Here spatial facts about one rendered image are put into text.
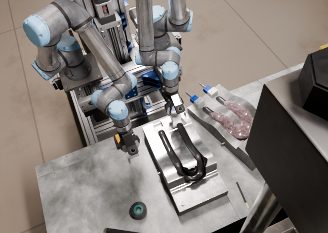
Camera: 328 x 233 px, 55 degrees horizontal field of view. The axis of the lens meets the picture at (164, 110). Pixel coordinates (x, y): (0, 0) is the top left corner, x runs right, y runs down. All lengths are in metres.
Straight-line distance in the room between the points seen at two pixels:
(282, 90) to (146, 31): 1.10
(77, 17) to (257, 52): 2.34
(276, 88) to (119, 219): 1.30
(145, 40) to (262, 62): 1.96
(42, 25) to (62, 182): 0.87
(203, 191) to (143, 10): 0.89
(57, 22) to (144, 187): 0.90
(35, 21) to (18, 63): 2.46
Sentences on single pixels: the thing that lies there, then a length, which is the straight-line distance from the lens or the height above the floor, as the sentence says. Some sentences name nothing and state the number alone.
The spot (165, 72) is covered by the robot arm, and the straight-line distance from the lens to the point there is 1.43.
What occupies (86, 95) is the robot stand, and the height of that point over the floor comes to 0.95.
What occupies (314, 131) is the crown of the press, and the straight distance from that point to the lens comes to 0.42.
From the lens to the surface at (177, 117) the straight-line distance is 1.71.
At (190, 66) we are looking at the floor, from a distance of 3.19.
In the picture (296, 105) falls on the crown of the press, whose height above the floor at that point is 2.00.
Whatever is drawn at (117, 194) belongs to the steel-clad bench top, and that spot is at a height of 0.80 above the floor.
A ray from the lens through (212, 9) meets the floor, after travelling 3.84.
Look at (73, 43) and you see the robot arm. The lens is 1.70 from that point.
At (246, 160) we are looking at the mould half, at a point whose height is 0.86.
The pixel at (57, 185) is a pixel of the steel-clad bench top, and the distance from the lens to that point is 1.80.
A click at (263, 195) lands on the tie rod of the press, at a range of 0.76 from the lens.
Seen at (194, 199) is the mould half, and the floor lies 0.86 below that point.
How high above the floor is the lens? 2.35
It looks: 55 degrees down
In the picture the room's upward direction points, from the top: 8 degrees counter-clockwise
